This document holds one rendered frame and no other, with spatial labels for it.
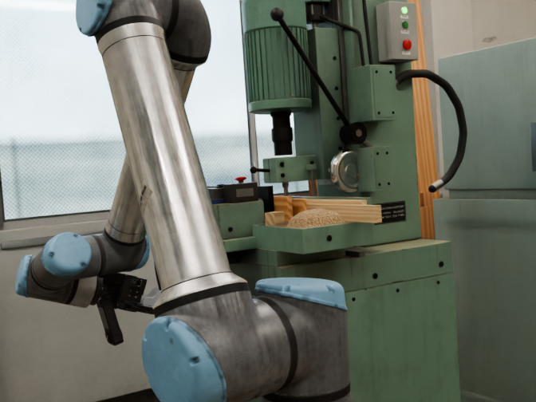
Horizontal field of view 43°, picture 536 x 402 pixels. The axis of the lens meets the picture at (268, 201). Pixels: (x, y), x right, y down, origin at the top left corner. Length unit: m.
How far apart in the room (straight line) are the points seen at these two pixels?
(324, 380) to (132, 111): 0.52
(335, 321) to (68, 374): 2.06
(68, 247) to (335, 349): 0.63
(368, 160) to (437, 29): 2.50
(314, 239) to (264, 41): 0.57
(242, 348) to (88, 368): 2.11
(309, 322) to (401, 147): 1.05
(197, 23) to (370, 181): 0.78
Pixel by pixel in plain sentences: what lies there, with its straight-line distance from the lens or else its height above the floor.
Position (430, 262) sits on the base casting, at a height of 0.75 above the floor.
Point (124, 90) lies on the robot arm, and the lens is 1.12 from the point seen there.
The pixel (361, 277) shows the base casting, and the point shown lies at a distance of 1.81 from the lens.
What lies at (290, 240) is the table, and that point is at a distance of 1.62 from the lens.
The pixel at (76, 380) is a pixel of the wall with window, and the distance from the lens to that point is 3.06.
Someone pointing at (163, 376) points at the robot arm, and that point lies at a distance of 1.03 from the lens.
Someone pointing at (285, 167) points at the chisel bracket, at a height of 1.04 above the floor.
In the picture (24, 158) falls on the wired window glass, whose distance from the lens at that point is 2.99.
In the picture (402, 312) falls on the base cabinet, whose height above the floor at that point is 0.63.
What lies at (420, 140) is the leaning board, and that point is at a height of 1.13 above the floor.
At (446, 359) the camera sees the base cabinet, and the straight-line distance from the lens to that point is 2.06.
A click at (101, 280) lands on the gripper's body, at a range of 1.63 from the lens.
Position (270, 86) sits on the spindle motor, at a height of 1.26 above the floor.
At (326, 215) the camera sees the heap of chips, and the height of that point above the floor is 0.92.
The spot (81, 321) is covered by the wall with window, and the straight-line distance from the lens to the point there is 3.02.
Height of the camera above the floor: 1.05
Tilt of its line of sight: 3 degrees down
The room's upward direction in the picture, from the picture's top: 4 degrees counter-clockwise
